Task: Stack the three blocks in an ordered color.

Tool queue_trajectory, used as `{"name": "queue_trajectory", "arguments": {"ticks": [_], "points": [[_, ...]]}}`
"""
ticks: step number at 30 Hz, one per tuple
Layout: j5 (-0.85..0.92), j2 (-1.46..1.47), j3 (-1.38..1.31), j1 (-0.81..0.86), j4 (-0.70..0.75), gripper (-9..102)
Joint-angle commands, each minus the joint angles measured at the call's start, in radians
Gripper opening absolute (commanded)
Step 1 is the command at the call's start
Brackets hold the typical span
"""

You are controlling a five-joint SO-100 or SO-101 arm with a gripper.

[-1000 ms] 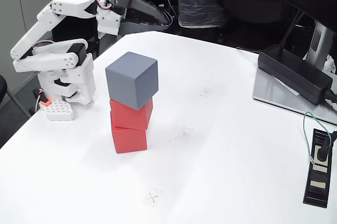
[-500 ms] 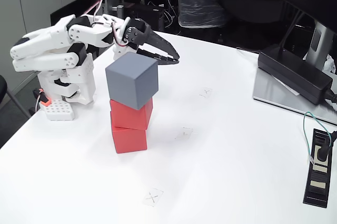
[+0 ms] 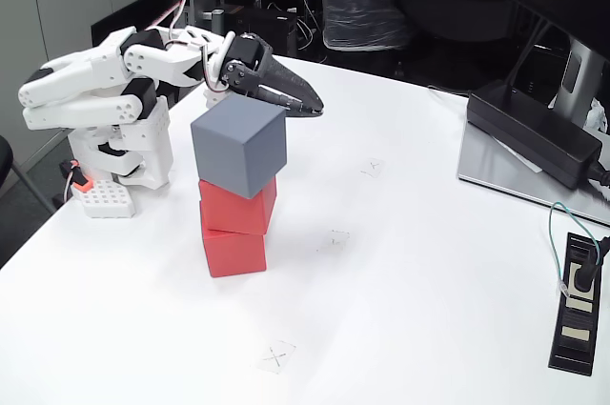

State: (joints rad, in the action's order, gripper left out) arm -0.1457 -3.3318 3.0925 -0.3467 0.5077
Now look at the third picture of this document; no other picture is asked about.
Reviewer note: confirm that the grey wooden block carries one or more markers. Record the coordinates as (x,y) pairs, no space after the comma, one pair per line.
(238,143)

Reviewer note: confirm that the red wooden block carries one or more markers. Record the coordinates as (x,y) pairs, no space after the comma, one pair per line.
(233,212)
(233,255)

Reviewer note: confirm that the black equipment box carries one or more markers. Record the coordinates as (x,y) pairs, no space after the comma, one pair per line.
(281,28)

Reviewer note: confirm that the black flat panel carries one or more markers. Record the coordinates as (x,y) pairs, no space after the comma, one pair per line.
(143,14)

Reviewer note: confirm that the white perforated table clamp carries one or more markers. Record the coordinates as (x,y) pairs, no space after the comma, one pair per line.
(107,200)

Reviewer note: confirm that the silver monitor stand base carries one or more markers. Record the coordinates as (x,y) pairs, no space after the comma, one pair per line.
(491,171)

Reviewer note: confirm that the black power adapter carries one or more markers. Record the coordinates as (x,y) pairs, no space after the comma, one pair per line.
(524,133)

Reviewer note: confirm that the black chair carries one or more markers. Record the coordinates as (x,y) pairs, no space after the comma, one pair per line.
(4,157)

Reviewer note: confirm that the silver monitor stand column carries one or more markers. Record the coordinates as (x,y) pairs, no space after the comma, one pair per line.
(579,71)

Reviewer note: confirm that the crumpled white paper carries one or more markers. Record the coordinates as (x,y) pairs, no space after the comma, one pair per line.
(601,114)

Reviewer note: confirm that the black power plug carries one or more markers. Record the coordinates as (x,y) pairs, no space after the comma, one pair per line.
(583,276)

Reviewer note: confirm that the black power strip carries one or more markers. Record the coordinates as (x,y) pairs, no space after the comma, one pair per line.
(576,343)

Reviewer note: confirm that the silver metal post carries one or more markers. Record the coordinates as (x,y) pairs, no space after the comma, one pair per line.
(217,24)

